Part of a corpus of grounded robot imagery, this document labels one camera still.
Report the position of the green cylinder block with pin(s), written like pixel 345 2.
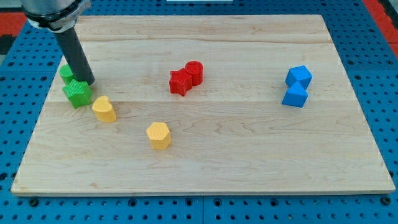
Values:
pixel 66 74

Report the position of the red star block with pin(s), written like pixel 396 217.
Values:
pixel 180 82

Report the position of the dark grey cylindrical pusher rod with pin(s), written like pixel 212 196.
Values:
pixel 75 56

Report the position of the light wooden board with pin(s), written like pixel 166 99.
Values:
pixel 231 135

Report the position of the yellow hexagon block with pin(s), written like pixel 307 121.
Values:
pixel 159 135

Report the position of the green star block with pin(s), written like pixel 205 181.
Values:
pixel 78 93

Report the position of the yellow heart block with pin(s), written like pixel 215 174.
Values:
pixel 104 110

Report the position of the red cylinder block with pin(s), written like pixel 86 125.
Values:
pixel 195 69

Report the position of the blue pentagon block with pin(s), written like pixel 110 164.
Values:
pixel 296 95

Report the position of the blue cube block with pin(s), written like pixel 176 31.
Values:
pixel 299 74

